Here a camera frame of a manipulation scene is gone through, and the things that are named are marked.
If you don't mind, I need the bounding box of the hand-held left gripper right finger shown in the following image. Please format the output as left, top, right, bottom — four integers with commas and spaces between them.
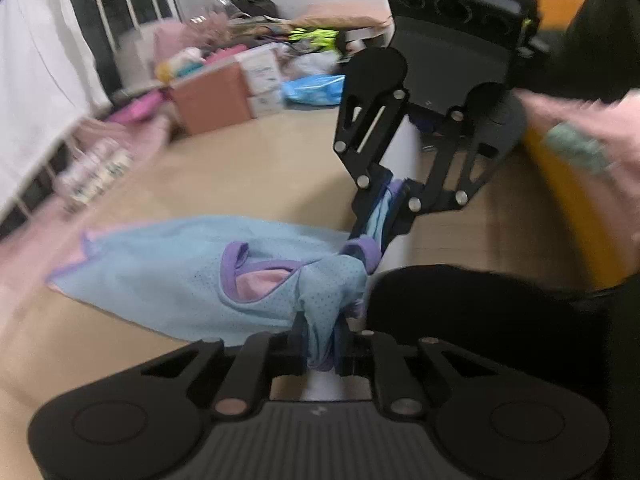
334, 317, 493, 420

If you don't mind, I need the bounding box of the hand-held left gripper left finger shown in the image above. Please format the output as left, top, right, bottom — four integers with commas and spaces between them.
142, 311, 310, 418

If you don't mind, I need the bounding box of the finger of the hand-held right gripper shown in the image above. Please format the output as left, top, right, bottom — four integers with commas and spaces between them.
332, 87, 407, 243
382, 105, 506, 256

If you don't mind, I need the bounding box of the pink blue purple-trimmed garment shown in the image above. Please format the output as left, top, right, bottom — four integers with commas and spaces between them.
47, 180, 406, 371

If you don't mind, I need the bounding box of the person's right forearm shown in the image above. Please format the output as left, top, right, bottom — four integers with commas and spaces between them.
525, 0, 640, 103

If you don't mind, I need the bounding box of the blue plastic bag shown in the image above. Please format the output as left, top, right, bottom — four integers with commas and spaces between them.
281, 74, 347, 107

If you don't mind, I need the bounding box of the orange wooden furniture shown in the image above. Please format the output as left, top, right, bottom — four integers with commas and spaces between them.
520, 0, 636, 291

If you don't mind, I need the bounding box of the person's leg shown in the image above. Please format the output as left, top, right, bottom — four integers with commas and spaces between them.
367, 264, 640, 480

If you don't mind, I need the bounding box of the yellow-green cloth item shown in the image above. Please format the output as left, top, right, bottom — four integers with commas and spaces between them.
289, 26, 341, 52

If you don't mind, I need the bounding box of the white printed carton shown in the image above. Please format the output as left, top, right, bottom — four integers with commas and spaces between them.
235, 42, 287, 117

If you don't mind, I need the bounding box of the pink printed cloth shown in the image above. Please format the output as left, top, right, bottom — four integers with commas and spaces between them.
517, 89, 640, 181

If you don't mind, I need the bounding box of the brown-pink box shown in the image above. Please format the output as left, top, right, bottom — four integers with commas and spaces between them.
170, 62, 253, 136

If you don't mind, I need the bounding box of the black backpack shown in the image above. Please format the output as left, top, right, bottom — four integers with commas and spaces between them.
218, 0, 281, 22

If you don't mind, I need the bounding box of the yellow plush toy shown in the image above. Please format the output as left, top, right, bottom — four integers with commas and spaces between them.
155, 47, 206, 81

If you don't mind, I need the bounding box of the pink flat case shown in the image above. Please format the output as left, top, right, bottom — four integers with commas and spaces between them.
107, 94, 163, 123

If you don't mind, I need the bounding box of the pink blanket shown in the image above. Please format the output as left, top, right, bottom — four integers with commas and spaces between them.
0, 115, 171, 281

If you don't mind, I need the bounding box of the cream green-flower folded garment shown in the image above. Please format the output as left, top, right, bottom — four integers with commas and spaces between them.
55, 160, 136, 206

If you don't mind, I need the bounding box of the white hanging towel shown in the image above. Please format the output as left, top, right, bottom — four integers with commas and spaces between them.
0, 0, 113, 216

